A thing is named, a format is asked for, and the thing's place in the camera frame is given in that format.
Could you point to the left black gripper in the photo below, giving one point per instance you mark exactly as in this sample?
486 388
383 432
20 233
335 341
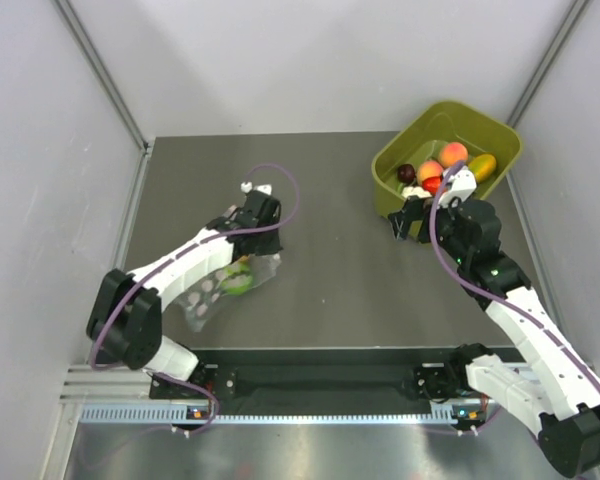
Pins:
272 247

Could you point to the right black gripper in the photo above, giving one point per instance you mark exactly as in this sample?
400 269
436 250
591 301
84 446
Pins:
414 209

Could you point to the green fake watermelon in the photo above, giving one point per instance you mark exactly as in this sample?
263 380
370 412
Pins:
235 279

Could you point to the clear zip top bag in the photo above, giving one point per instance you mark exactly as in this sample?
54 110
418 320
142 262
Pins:
205 299

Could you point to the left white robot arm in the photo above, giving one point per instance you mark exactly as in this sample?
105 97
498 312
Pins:
229 256

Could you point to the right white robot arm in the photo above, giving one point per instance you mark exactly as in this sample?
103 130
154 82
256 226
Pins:
561 406

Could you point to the white fake cauliflower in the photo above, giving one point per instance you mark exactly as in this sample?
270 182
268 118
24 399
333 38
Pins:
415 191

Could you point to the red orange fake mango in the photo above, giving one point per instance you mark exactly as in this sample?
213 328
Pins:
432 184

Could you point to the dark red fake plum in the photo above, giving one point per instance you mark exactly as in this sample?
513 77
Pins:
406 174

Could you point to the lower fake peach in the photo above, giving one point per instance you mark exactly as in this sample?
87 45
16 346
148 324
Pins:
428 169

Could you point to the fake peach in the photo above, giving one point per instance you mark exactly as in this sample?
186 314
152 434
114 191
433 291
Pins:
453 153
428 169

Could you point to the upper fake peach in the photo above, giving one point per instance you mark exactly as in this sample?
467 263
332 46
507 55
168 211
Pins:
453 153

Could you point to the yellow green fake mango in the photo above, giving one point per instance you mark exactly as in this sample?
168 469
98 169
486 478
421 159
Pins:
483 167

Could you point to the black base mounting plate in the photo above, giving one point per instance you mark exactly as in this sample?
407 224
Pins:
320 381

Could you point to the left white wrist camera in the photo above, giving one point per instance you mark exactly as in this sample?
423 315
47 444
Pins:
247 187

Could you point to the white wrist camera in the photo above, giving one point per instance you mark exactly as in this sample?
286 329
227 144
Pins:
459 185
247 187

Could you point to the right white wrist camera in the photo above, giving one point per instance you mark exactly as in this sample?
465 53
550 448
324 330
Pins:
459 185

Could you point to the white toothed cable rail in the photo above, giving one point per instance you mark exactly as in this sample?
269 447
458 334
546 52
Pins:
182 414

